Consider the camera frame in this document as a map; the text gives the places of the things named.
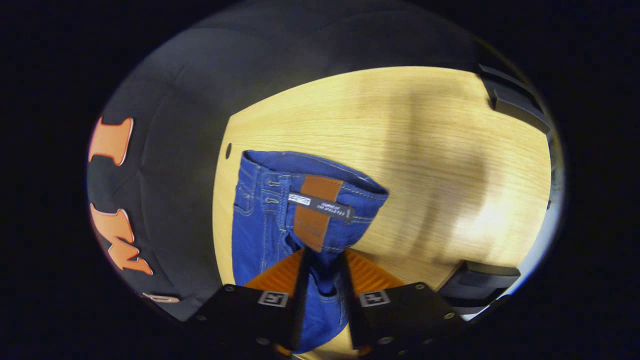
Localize black chair armrest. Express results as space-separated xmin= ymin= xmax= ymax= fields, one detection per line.
xmin=476 ymin=63 xmax=552 ymax=134
xmin=439 ymin=260 xmax=522 ymax=316

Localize blue denim jeans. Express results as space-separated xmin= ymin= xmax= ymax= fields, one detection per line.
xmin=231 ymin=150 xmax=390 ymax=355

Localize black backdrop cloth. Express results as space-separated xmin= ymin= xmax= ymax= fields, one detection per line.
xmin=86 ymin=0 xmax=551 ymax=322

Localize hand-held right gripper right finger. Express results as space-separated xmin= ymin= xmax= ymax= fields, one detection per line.
xmin=340 ymin=247 xmax=464 ymax=359

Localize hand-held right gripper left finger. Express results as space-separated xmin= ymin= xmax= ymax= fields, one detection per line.
xmin=186 ymin=247 xmax=314 ymax=358

